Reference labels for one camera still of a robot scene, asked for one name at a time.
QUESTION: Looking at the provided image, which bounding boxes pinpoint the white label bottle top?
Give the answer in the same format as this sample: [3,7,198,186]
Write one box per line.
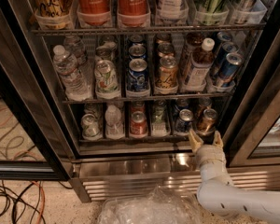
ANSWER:
[157,0,185,20]

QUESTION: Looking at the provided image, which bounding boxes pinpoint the right fridge glass door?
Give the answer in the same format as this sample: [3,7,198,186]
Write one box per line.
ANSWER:
[222,12,280,168]

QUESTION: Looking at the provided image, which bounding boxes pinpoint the water bottle bottom shelf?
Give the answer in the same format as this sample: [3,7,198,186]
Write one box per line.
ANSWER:
[105,105,124,139]

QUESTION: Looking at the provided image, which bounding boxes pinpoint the green can bottom shelf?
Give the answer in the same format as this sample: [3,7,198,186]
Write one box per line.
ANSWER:
[152,100,166,123]

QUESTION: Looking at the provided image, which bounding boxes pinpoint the white green can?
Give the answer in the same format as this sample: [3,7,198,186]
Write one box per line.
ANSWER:
[94,60,119,93]
[81,113,101,140]
[84,104,102,120]

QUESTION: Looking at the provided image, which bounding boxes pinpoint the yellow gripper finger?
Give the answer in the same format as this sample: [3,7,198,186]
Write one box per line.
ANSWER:
[213,131,224,148]
[189,129,203,153]

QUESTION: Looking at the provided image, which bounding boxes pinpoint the blue can bottom shelf front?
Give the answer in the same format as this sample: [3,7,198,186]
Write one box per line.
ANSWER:
[175,109,193,133]

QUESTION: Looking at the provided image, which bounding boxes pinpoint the white green can middle front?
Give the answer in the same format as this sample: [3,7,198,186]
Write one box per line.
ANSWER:
[94,60,119,93]

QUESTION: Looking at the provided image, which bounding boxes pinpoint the blue slim can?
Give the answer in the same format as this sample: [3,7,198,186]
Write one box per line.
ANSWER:
[215,52,244,87]
[215,32,232,46]
[210,42,239,78]

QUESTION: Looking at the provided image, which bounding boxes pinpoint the red can bottom shelf rear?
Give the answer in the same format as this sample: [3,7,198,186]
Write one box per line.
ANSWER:
[131,101,146,113]

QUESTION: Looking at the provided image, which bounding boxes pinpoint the blue pepsi can middle front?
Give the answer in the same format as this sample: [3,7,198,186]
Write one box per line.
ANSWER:
[127,59,148,92]

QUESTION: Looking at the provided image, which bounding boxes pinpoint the middle wire shelf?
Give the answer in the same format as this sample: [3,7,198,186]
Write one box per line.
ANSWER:
[63,92,233,105]

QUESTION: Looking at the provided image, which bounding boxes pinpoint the blue can bottom shelf rear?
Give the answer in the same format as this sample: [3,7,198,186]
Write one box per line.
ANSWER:
[173,99,189,116]

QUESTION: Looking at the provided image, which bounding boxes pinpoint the orange can bottom shelf rear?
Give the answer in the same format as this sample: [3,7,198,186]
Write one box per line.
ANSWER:
[195,97,212,118]

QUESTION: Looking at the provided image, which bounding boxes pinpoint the orange can bottom shelf front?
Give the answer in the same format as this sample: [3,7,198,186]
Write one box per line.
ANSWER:
[196,108,217,133]

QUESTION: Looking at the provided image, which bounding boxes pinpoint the bottom wire shelf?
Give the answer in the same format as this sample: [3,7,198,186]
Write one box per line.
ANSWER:
[78,133,215,144]

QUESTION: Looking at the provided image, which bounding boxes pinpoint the right coca cola can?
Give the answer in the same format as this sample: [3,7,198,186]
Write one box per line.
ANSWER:
[118,0,147,27]

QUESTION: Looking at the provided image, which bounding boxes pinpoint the red can bottom shelf front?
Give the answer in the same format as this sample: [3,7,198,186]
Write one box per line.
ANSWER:
[130,111,147,135]

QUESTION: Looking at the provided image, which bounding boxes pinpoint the left coca cola can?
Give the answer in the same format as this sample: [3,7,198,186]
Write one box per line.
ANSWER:
[78,0,110,26]

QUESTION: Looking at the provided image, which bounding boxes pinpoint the tea bottle rear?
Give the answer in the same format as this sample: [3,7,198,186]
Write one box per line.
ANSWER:
[179,32,204,73]

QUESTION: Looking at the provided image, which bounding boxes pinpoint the orange floor cable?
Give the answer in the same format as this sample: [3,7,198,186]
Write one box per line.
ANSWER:
[30,180,47,224]

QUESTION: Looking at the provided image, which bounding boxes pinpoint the orange can shelf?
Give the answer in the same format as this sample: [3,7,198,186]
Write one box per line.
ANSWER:
[195,97,212,118]
[196,108,217,133]

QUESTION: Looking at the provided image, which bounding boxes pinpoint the water bottle middle shelf front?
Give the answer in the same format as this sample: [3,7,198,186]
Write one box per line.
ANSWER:
[53,45,91,101]

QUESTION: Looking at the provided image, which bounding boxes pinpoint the red can shelf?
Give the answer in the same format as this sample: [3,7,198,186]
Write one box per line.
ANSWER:
[131,101,146,113]
[130,111,147,135]

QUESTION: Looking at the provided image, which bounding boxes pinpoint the blue can shelf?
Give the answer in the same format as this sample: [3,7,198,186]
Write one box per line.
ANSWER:
[173,99,189,116]
[175,109,193,133]

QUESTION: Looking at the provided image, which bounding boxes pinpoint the tea bottle white cap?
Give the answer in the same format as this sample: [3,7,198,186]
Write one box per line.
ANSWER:
[182,38,215,87]

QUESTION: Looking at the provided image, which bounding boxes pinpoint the blue pepsi can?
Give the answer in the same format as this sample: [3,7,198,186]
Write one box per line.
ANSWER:
[127,59,148,92]
[128,45,147,60]

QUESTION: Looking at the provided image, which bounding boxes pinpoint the coca cola can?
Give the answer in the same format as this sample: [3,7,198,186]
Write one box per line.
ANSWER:
[78,0,110,26]
[118,0,147,27]

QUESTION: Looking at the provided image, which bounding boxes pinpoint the clear plastic bag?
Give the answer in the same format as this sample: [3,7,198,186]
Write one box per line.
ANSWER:
[97,187,202,224]

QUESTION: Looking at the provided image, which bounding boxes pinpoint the green striped can top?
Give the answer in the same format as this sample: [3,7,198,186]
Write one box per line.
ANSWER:
[193,0,229,25]

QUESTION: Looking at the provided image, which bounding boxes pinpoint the blue slim can front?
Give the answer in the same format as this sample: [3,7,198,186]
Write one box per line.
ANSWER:
[215,52,244,87]

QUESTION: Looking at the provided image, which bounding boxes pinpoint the top wire shelf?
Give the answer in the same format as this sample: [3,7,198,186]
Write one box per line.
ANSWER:
[32,22,266,36]

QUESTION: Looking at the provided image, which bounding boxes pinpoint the white green can bottom front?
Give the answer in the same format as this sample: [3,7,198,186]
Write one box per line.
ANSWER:
[81,113,101,140]

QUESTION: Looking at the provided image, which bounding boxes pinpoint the left fridge glass door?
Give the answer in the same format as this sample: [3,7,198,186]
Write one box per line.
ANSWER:
[0,0,77,180]

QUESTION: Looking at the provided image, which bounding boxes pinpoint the wire shelf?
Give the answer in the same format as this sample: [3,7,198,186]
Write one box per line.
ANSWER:
[78,133,215,144]
[32,22,266,36]
[63,92,233,105]

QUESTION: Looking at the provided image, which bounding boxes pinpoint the white green can bottom rear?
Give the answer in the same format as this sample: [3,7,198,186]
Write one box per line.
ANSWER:
[84,104,102,120]

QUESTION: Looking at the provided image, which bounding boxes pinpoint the water bottle shelf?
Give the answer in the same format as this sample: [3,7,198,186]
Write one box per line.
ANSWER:
[63,35,87,65]
[105,105,124,139]
[53,45,91,101]

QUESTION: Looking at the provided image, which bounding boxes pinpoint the silver striped can top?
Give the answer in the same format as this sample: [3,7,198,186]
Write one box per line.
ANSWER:
[230,0,259,24]

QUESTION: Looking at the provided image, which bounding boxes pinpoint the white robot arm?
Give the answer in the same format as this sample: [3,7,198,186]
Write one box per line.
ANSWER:
[189,129,280,224]

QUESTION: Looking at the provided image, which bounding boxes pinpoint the black floor cables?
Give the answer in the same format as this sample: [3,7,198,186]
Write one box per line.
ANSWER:
[0,179,73,224]

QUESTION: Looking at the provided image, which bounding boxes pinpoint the steel fridge base grille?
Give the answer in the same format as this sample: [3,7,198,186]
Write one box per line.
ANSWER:
[69,153,280,203]

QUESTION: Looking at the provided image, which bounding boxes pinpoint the water bottle middle shelf rear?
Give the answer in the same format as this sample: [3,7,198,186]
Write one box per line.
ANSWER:
[63,35,87,65]

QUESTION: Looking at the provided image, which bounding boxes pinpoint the gold can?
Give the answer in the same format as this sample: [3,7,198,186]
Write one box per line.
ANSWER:
[157,43,175,58]
[155,56,178,89]

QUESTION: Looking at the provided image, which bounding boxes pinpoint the fridge glass door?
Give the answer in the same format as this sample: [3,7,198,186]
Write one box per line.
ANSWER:
[0,0,77,180]
[222,12,280,168]

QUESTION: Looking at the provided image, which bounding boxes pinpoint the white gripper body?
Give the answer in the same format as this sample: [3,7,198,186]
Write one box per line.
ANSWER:
[196,145,226,168]

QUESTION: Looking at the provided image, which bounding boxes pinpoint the gold can middle front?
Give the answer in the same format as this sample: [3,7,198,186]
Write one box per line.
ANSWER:
[155,56,178,89]

